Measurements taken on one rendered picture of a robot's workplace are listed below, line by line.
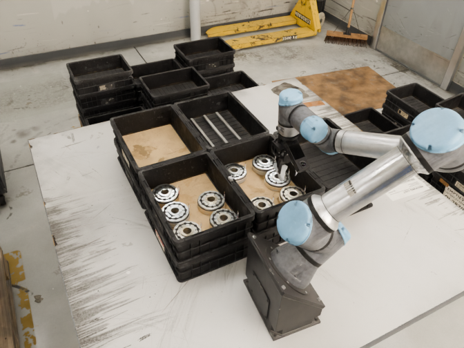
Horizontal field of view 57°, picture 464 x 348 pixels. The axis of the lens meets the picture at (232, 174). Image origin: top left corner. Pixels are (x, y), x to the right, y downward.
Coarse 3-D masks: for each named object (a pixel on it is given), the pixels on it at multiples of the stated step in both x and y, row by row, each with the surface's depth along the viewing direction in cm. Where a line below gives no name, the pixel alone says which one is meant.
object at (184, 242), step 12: (192, 156) 169; (144, 168) 162; (156, 168) 163; (144, 180) 157; (228, 180) 160; (156, 204) 148; (252, 216) 145; (168, 228) 139; (216, 228) 140; (228, 228) 142; (180, 240) 136; (192, 240) 137
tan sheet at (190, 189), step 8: (200, 176) 175; (176, 184) 171; (184, 184) 171; (192, 184) 171; (200, 184) 171; (208, 184) 171; (184, 192) 167; (192, 192) 167; (200, 192) 168; (184, 200) 164; (192, 200) 164; (192, 208) 161; (224, 208) 161; (192, 216) 158; (200, 216) 158; (208, 216) 158; (208, 224) 155
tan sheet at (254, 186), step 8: (248, 160) 184; (248, 168) 179; (248, 176) 176; (256, 176) 176; (264, 176) 176; (240, 184) 172; (248, 184) 172; (256, 184) 172; (264, 184) 172; (248, 192) 168; (256, 192) 169; (264, 192) 169; (272, 192) 169
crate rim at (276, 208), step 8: (264, 136) 180; (272, 136) 181; (232, 144) 175; (240, 144) 176; (216, 160) 167; (224, 168) 163; (312, 176) 162; (320, 184) 158; (240, 192) 154; (312, 192) 155; (320, 192) 155; (248, 200) 150; (288, 200) 151; (256, 208) 148; (272, 208) 148; (280, 208) 149; (256, 216) 147; (264, 216) 148
